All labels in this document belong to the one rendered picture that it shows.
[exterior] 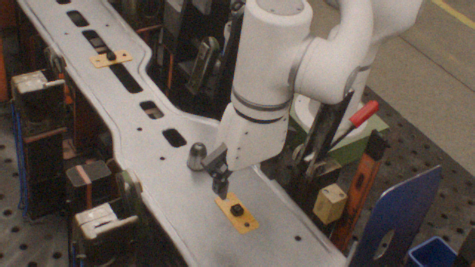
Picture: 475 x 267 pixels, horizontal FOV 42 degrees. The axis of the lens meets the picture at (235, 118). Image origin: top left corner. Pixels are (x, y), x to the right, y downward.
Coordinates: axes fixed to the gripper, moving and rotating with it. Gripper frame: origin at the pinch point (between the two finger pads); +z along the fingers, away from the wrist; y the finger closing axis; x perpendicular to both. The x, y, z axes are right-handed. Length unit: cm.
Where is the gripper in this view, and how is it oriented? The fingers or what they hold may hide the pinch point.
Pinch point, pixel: (244, 179)
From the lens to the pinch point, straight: 97.8
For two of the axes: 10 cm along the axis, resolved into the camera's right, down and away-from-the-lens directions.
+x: 5.6, 6.0, -5.8
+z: -1.3, 7.5, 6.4
